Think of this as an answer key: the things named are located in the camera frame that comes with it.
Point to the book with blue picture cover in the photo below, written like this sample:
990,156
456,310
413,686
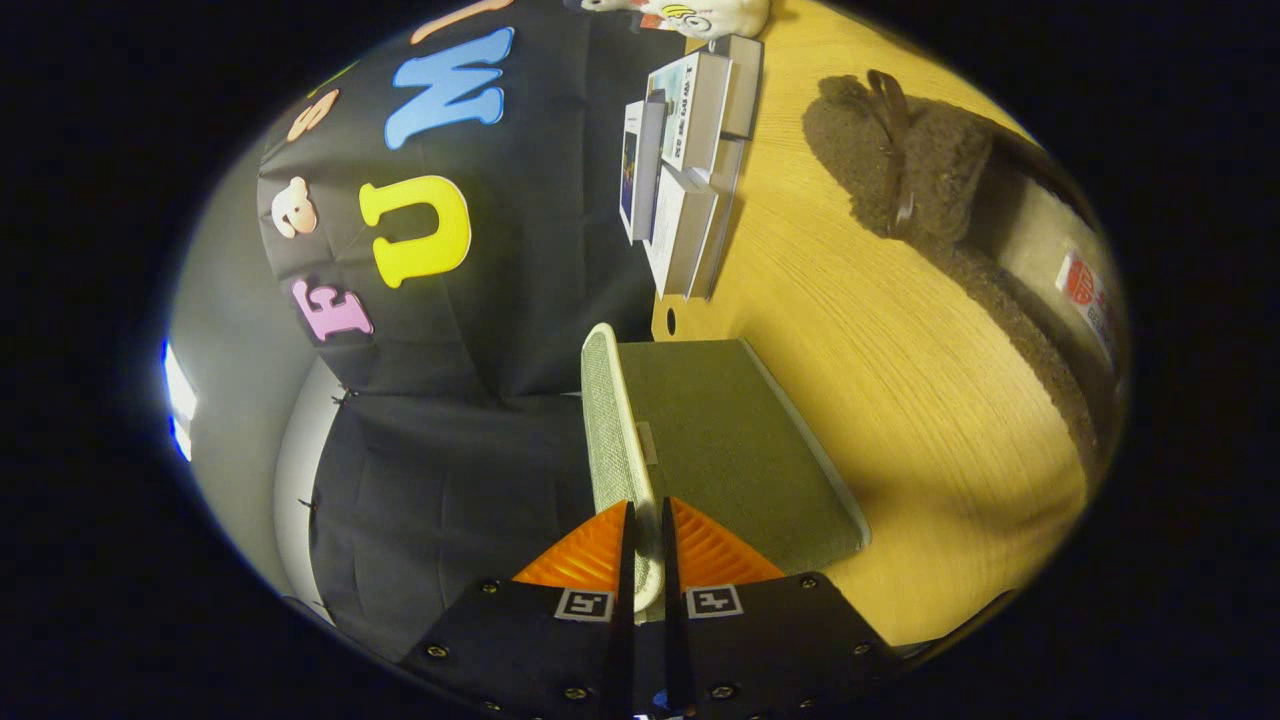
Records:
640,160

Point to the green fabric storage box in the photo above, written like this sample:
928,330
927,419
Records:
730,450

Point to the white plush toy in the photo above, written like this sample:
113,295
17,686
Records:
715,15

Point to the plain white book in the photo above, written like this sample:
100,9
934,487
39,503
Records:
680,235

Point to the brown fuzzy shoe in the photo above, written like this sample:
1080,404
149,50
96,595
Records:
930,160

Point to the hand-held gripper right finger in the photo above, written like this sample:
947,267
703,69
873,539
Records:
675,640

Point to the black book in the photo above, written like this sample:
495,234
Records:
742,85

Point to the black backdrop cloth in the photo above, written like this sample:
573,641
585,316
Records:
520,300

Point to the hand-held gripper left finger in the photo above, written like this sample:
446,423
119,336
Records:
624,640

